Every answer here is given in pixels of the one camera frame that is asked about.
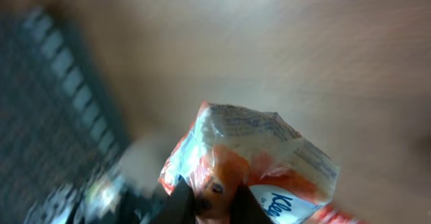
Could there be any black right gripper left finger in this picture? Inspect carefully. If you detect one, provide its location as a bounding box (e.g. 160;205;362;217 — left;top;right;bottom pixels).
150;178;195;224

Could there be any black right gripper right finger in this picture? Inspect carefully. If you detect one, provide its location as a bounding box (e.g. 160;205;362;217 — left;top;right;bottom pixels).
230;185;272;224

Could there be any small red-white snack packet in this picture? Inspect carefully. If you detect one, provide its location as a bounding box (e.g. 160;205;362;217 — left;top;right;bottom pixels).
159;102;339;223

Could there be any red chocolate bar wrapper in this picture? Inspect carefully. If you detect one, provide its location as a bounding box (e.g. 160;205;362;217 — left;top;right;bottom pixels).
308;204;367;224

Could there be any grey plastic shopping basket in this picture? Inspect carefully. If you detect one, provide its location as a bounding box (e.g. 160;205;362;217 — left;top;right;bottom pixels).
1;7;129;223

